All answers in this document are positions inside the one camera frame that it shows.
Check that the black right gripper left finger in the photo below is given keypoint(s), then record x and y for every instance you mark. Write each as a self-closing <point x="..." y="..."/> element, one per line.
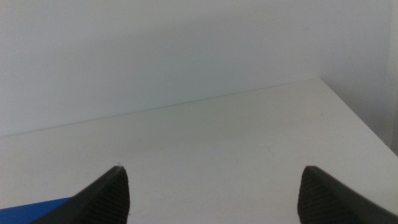
<point x="102" y="199"/>

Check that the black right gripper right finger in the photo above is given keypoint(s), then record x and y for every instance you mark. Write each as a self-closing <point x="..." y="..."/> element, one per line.
<point x="326" y="202"/>

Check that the blue mat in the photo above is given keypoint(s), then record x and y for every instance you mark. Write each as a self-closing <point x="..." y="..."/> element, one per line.
<point x="28" y="211"/>

